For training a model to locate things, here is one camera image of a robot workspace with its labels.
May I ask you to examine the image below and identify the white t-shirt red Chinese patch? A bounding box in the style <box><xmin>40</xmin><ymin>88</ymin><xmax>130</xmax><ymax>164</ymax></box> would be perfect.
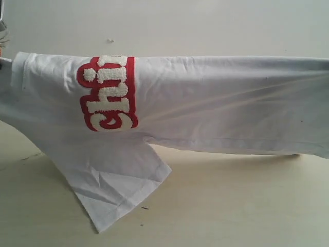
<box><xmin>1</xmin><ymin>52</ymin><xmax>328</xmax><ymax>232</ymax></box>

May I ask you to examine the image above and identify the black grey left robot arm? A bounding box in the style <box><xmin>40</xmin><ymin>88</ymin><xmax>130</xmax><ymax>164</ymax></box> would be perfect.
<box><xmin>0</xmin><ymin>0</ymin><xmax>10</xmax><ymax>56</ymax></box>

